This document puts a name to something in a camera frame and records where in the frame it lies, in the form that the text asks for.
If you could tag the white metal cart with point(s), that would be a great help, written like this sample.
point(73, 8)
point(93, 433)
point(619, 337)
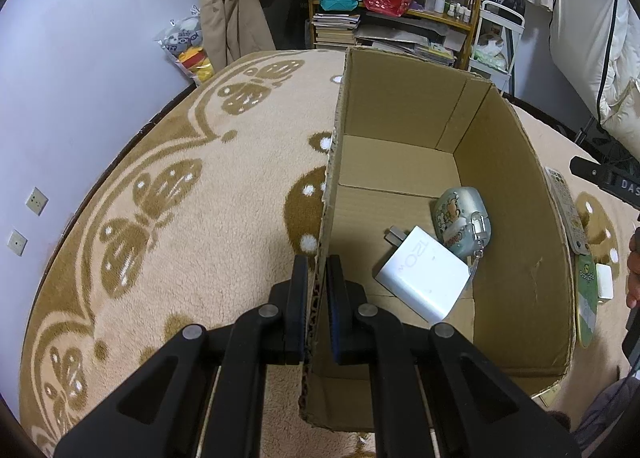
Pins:
point(502, 7)

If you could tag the stack of books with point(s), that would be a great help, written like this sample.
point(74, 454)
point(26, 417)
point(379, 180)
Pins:
point(335, 31)

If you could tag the small white adapter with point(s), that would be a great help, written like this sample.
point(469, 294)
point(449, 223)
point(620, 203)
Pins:
point(603, 282)

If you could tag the brown cardboard box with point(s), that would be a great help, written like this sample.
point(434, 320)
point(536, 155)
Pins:
point(500, 238)

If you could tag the beige coat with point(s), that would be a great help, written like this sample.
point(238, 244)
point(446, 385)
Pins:
point(235, 17)

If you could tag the stacks of books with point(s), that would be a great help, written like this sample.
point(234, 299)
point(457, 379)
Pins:
point(405, 40)

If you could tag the black stand legs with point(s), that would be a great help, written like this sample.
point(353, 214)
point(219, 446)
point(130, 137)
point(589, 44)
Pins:
point(605, 142)

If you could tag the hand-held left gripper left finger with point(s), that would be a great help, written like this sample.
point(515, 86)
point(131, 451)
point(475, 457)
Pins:
point(303, 318)

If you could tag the bag of plush toys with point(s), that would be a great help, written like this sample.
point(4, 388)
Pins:
point(187, 45)

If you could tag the person's leg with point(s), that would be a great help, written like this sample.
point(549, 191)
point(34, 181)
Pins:
point(605, 408)

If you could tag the green tissue packs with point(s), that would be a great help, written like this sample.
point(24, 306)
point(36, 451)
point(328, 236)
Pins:
point(490, 57)

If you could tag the white duvet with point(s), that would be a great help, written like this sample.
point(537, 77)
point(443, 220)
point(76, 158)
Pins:
point(590, 37)

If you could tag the white wall socket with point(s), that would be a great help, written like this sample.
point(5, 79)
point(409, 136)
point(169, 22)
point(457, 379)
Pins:
point(17, 242)
point(37, 200)

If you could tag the white charger block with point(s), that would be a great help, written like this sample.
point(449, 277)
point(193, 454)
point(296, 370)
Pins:
point(425, 278)

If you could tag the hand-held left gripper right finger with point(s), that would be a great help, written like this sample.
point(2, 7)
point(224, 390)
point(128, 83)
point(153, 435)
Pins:
point(333, 323)

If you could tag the person's right hand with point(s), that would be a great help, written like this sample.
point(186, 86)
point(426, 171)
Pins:
point(634, 273)

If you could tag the cartoon print earbud case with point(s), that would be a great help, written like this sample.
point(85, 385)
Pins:
point(452, 218)

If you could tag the pale grey remote control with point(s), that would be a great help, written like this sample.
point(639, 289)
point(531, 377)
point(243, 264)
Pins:
point(567, 210)

